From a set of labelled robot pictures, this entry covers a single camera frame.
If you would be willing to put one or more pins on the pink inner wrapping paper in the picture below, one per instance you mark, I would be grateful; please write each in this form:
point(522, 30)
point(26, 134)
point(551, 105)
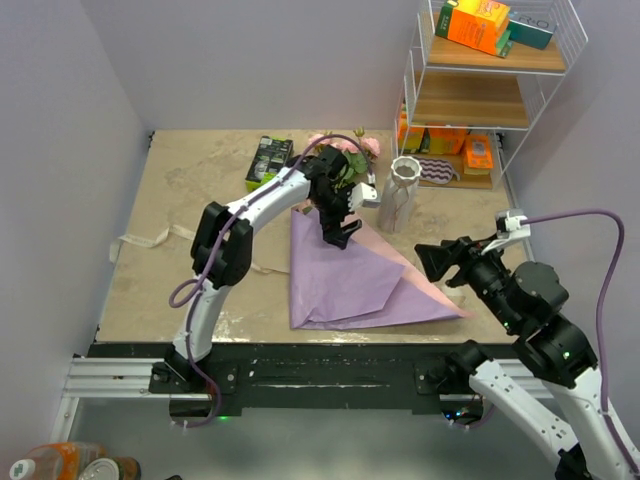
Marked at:
point(371, 239)

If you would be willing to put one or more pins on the beige ribbon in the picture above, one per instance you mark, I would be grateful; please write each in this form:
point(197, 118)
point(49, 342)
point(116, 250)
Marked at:
point(162, 237)

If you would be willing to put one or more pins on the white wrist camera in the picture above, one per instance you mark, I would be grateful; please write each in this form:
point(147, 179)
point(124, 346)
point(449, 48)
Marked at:
point(511, 228)
point(363, 195)

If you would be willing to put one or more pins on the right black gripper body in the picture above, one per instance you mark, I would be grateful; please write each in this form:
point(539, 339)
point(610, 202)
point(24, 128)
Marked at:
point(478, 270)

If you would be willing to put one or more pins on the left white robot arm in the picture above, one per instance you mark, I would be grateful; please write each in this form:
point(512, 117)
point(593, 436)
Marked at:
point(222, 252)

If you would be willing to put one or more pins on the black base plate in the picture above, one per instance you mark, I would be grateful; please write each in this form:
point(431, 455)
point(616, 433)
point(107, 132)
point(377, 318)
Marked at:
point(312, 376)

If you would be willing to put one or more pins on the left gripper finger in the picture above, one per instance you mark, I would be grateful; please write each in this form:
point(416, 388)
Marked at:
point(333, 234)
point(347, 231)

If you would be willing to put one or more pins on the purple wrapping paper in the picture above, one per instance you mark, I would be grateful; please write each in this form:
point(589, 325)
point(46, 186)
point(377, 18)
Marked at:
point(355, 288)

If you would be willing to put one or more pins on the white wire wooden shelf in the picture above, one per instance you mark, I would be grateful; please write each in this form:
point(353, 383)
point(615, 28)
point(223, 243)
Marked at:
point(448, 85)

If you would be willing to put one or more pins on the pink rose bouquet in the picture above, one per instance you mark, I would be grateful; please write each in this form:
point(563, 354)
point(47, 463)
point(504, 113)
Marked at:
point(360, 152)

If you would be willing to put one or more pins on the orange packet bottom right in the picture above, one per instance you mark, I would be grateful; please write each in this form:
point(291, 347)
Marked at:
point(477, 155)

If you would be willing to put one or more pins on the orange juice bottle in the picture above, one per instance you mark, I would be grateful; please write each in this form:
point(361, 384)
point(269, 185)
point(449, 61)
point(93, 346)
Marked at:
point(65, 460)

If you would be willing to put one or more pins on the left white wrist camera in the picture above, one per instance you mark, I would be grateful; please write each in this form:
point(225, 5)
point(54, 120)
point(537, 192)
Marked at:
point(363, 195)

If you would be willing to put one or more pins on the white ribbed ceramic vase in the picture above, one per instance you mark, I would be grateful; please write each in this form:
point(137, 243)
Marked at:
point(399, 193)

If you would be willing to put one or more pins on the tin can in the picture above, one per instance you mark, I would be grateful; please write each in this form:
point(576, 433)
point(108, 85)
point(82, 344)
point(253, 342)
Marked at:
point(112, 468)

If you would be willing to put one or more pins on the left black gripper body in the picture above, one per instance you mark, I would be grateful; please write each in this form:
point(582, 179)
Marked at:
point(333, 205)

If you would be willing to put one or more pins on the orange box bottom middle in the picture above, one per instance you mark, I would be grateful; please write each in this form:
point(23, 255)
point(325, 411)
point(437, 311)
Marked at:
point(446, 141)

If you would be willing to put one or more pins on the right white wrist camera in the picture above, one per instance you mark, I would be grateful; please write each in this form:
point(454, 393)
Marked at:
point(511, 228)

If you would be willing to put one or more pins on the orange box bottom left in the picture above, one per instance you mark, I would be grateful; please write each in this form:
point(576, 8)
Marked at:
point(409, 138)

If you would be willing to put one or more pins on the aluminium rail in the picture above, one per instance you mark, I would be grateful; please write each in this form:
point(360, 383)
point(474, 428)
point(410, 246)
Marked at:
point(105, 378)

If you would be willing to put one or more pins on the orange green box top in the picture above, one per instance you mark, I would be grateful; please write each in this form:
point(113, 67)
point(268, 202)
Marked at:
point(481, 25)

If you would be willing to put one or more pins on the black green product box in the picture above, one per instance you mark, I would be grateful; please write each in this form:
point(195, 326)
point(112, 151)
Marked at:
point(271, 155)

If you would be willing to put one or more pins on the teal box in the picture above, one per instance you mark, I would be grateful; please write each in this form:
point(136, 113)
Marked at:
point(531, 30)

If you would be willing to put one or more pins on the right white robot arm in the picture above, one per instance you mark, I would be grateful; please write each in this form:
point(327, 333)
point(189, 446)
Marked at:
point(587, 440)

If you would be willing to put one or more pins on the purple wavy eye mask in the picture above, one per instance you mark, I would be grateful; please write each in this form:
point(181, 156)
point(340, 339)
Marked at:
point(437, 171)

